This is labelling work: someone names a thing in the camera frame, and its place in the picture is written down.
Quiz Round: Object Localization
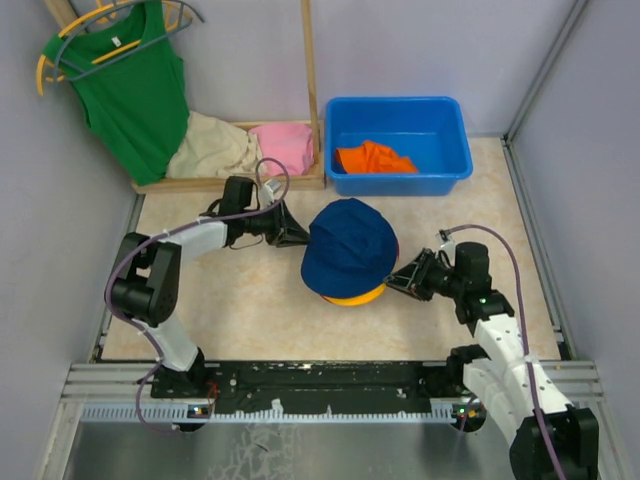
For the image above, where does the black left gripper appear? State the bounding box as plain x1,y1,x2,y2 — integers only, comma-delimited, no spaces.
240,198,312,247

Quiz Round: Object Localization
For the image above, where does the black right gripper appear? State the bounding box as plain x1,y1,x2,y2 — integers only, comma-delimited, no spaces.
383,248,464,302

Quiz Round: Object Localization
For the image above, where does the yellow bucket hat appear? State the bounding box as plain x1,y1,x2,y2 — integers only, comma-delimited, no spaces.
322,284,386,307

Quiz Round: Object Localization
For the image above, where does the navy blue hat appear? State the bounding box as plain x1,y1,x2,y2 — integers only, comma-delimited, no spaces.
300,198,399,299

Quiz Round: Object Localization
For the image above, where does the orange hat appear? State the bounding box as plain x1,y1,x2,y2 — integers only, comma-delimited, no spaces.
336,140,419,174

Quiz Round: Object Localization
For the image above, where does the blue plastic bin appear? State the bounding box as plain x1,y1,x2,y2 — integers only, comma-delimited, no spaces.
324,96,473,196

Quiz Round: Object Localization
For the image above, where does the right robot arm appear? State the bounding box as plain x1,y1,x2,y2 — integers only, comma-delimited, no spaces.
385,242,599,479

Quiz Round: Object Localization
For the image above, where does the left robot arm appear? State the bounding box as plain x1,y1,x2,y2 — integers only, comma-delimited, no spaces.
104,176,310,397

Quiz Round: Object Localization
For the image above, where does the pink cloth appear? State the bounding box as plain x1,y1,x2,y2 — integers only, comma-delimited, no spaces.
249,122,314,176

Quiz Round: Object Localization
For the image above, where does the cream cloth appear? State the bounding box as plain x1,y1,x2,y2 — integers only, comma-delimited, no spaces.
166,111,263,179

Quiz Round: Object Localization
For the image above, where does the green tank top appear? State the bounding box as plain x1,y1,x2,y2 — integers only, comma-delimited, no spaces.
43,1,190,186

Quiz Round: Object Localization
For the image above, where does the yellow clothes hanger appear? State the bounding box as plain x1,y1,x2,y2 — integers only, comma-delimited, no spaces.
35,0,185,97

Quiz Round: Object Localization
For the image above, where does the grey clothes hanger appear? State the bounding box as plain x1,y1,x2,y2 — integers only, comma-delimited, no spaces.
53,0,206,83

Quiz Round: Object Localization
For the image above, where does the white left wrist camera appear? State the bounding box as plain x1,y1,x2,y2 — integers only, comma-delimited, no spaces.
257,178,283,207

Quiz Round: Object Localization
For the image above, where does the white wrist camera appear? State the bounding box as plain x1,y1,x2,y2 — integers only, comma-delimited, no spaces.
438,230,456,261
257,178,283,207

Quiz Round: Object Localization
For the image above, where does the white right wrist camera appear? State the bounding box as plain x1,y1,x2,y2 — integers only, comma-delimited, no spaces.
438,230,456,261

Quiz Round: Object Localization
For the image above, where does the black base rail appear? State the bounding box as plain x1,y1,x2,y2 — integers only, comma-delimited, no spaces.
149,358,506,416

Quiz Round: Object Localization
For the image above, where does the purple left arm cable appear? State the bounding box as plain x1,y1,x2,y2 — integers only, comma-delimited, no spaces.
103,157,291,435

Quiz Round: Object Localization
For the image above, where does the wooden clothes rack frame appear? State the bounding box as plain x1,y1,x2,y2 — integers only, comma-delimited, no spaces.
36,1,326,194

